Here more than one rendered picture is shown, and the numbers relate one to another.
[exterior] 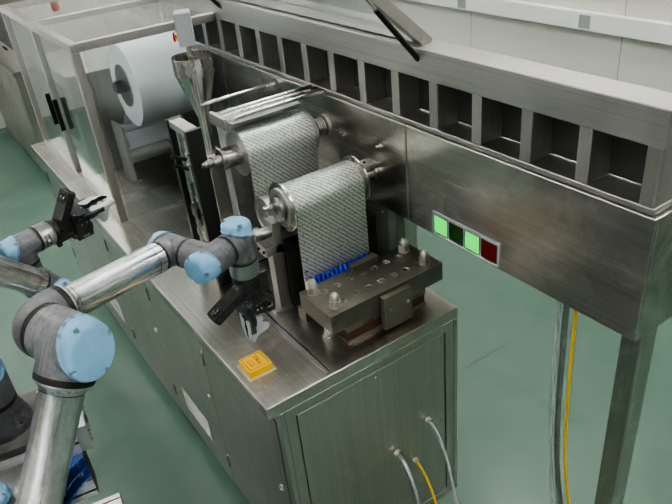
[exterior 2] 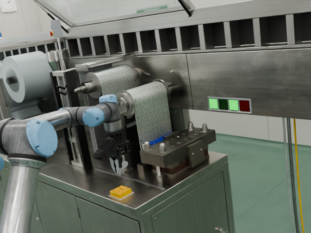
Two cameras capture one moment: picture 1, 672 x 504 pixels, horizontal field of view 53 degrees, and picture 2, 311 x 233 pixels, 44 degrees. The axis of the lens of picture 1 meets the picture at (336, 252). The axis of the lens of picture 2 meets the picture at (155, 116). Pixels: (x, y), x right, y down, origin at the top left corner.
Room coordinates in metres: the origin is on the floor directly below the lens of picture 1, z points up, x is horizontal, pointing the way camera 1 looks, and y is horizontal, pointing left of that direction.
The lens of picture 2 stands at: (-0.18, 0.36, 1.65)
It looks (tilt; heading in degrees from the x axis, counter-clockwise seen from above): 14 degrees down; 349
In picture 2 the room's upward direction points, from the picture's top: 9 degrees counter-clockwise
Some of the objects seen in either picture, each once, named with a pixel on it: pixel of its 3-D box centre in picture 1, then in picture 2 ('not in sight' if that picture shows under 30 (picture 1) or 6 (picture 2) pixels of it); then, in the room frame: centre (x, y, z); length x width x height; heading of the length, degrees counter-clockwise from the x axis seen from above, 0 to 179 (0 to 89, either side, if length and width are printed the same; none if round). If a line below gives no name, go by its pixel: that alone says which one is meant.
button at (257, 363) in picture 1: (255, 364); (121, 192); (1.43, 0.25, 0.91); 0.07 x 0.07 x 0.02; 32
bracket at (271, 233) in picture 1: (273, 267); (120, 143); (1.70, 0.19, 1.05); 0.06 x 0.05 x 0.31; 122
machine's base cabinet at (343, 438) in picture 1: (209, 295); (65, 203); (2.52, 0.58, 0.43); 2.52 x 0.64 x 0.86; 32
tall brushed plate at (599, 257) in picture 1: (293, 101); (111, 76); (2.47, 0.10, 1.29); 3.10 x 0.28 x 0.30; 32
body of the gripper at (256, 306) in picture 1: (251, 292); (116, 142); (1.44, 0.23, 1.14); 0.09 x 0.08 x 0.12; 121
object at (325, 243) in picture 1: (334, 240); (154, 123); (1.70, 0.00, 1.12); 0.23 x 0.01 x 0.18; 122
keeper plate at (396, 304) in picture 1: (397, 307); (196, 153); (1.55, -0.16, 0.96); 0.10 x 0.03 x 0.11; 122
